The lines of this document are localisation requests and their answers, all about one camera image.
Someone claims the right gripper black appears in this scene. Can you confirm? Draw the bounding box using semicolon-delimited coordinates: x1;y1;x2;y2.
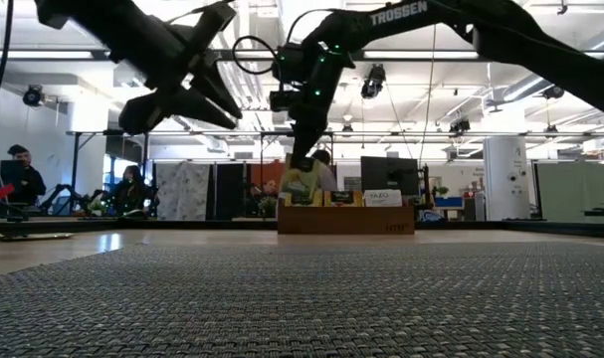
272;42;355;169

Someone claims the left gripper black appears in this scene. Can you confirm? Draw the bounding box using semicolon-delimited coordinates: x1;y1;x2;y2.
117;2;243;135

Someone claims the mango magic tea bag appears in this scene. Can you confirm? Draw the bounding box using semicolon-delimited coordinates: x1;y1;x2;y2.
323;190;365;208

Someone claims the white orange Tazo tea bag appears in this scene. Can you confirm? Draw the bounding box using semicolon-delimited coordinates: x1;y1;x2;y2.
363;189;404;208

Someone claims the wooden tea organizer box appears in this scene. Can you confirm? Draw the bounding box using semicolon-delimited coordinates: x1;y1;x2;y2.
277;205;415;236

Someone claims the person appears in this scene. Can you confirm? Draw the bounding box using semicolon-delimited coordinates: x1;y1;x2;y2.
109;165;157;219
5;143;48;206
254;179;281;200
309;148;339;193

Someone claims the orange partition screen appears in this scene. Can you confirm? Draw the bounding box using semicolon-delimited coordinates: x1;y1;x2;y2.
250;161;287;190

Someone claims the black metal rig stand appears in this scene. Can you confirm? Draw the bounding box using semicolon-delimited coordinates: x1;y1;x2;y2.
66;129;151;218
258;130;335;200

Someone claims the small flower plant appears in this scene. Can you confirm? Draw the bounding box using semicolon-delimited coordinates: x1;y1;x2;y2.
259;196;280;219

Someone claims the black computer monitor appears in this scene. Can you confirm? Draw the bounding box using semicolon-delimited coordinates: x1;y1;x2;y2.
359;156;421;200

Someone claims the patterned grey curtain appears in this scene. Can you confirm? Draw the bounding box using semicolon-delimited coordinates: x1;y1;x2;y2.
154;162;212;222

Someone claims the grey woven placemat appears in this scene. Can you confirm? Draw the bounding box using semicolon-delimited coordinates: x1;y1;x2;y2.
0;242;604;358

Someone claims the white round pillar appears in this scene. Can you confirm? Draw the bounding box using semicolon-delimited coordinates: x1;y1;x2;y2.
483;136;531;222

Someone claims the green partition screen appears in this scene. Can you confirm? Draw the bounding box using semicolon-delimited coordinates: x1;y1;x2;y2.
536;161;604;220

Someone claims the black table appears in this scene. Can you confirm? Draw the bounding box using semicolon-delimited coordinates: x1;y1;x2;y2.
583;202;604;224

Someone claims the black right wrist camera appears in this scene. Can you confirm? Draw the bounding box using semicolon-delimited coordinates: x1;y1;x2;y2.
269;89;302;113

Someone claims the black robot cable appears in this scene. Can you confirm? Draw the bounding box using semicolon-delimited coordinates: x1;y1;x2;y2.
230;7;342;77
164;0;233;25

